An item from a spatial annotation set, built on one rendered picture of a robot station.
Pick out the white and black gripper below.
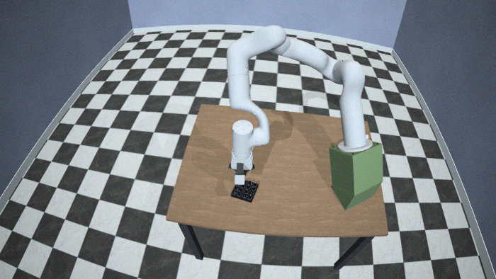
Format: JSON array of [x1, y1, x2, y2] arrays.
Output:
[[229, 153, 254, 176]]

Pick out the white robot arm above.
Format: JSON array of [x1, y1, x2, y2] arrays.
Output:
[[226, 25, 373, 159]]

